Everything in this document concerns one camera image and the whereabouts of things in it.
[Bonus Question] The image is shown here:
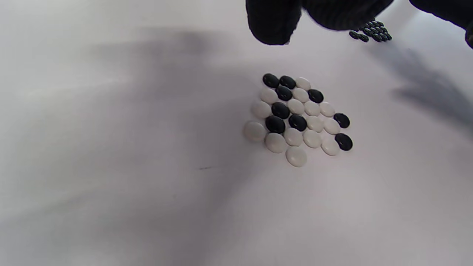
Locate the person's right hand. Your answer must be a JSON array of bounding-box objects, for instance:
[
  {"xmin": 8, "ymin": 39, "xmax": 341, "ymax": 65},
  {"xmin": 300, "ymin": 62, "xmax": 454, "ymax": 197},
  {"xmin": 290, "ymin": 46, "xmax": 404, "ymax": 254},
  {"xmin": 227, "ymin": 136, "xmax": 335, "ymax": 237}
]
[{"xmin": 408, "ymin": 0, "xmax": 473, "ymax": 49}]

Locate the person's left hand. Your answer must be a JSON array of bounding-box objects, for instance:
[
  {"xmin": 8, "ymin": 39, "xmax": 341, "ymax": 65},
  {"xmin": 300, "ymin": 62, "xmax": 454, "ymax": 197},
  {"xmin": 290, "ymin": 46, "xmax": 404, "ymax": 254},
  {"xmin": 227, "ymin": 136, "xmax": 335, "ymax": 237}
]
[{"xmin": 246, "ymin": 0, "xmax": 394, "ymax": 46}]

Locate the cluster of black go stones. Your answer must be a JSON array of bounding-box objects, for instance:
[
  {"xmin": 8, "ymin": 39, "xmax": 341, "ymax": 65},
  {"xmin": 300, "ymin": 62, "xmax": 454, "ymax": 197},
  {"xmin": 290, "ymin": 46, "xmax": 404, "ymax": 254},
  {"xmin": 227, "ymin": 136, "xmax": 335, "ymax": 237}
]
[{"xmin": 348, "ymin": 18, "xmax": 392, "ymax": 43}]

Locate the pile of mixed go stones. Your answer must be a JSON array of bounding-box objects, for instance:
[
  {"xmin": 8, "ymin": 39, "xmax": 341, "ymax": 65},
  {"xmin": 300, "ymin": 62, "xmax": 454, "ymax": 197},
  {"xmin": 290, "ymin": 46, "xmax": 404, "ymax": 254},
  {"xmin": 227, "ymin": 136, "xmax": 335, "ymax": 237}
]
[{"xmin": 243, "ymin": 73, "xmax": 353, "ymax": 167}]

